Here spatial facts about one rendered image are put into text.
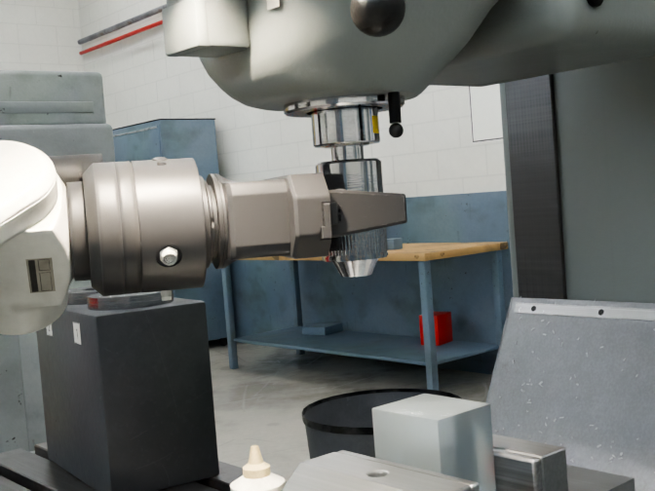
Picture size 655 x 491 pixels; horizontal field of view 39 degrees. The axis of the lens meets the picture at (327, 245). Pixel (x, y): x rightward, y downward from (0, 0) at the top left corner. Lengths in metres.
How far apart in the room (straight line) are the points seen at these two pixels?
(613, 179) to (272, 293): 6.98
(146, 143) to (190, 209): 7.49
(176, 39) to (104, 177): 0.10
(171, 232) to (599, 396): 0.50
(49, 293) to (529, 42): 0.37
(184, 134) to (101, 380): 7.10
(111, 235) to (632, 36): 0.40
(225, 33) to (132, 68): 9.13
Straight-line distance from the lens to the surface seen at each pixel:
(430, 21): 0.61
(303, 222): 0.58
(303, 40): 0.57
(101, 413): 0.95
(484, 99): 6.05
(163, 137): 7.89
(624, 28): 0.72
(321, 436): 2.58
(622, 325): 0.95
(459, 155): 6.20
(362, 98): 0.62
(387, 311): 6.79
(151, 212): 0.58
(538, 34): 0.68
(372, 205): 0.62
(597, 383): 0.94
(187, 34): 0.58
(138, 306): 0.96
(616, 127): 0.95
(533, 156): 1.00
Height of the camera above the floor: 1.24
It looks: 3 degrees down
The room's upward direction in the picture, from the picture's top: 4 degrees counter-clockwise
